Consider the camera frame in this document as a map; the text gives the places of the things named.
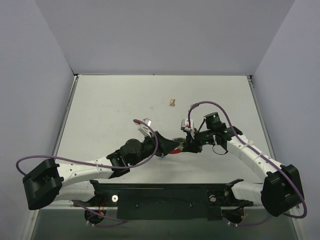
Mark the key with black ring tag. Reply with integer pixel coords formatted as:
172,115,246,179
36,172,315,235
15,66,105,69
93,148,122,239
190,103,200,110

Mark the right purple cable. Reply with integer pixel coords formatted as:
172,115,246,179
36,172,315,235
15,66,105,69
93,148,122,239
187,100,308,228

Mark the aluminium frame rail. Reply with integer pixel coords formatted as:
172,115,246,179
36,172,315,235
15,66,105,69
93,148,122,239
29,187,300,210

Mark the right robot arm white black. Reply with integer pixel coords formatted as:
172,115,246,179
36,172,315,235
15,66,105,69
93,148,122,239
180,112,304,217

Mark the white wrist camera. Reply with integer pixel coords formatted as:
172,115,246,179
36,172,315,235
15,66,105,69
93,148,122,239
136,118,152,137
180,119,195,138

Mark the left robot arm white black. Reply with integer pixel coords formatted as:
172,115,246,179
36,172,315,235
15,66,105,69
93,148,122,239
22,132,179,210

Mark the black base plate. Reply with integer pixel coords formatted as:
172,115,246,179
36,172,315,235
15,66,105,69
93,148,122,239
80,180,253,221

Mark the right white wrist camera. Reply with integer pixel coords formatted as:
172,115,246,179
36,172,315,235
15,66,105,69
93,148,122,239
180,119,195,138

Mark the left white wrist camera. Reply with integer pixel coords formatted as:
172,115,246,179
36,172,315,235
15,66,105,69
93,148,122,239
136,118,152,137

